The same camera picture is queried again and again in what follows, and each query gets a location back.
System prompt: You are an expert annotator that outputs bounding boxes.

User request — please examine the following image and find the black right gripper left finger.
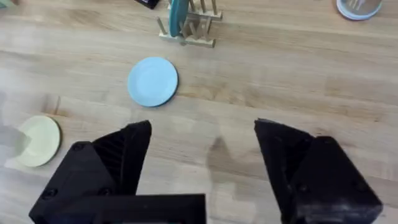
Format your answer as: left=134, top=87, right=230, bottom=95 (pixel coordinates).
left=28, top=119, right=153, bottom=224

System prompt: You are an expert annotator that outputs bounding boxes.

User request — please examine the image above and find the clear cup with blue rim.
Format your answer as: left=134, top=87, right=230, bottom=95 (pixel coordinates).
left=335, top=0, right=384, bottom=21

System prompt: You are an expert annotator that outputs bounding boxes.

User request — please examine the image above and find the wooden peg dish rack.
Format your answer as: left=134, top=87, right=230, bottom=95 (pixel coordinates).
left=156, top=0, right=223, bottom=49

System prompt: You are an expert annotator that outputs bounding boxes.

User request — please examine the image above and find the light blue plate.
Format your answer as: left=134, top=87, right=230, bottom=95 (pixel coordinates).
left=127, top=56, right=179, bottom=108

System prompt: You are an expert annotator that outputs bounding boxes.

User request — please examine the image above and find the pale green plate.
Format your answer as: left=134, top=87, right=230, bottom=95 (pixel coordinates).
left=12, top=115, right=62, bottom=168

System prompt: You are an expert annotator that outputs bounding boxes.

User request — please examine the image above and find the teal plate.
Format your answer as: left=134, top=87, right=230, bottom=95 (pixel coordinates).
left=169, top=0, right=190, bottom=38

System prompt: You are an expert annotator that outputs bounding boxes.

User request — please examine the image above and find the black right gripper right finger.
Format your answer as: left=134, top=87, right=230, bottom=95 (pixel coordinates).
left=254, top=118, right=384, bottom=224

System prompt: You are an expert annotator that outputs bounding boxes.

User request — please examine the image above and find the black box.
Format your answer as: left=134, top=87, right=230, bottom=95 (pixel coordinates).
left=134, top=0, right=161, bottom=10

